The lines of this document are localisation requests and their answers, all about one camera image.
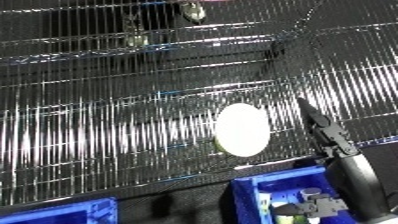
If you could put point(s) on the pale robot right arm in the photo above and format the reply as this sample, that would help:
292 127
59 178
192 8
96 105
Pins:
385 222

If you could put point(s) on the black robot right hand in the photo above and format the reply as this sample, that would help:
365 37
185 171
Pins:
355 180

